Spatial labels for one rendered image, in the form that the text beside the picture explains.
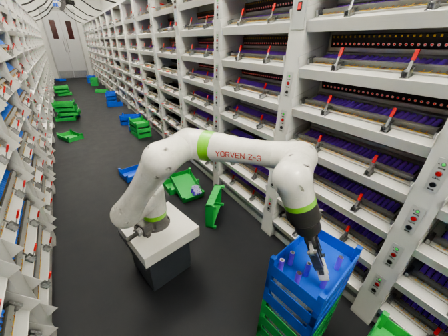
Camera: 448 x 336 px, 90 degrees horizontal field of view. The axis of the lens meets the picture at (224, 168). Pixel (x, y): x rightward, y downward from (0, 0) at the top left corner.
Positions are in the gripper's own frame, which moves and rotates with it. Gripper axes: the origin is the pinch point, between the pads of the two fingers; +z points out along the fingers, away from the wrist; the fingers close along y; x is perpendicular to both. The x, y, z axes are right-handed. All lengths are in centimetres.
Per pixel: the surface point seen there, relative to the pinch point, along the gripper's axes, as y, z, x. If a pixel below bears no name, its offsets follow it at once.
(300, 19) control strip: -70, -77, 12
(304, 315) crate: 8.0, 11.9, -8.5
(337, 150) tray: -57, -15, 14
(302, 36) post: -68, -70, 11
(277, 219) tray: -69, 30, -32
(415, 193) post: -29.1, -3.9, 34.5
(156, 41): -200, -138, -137
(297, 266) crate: -6.0, 5.2, -9.4
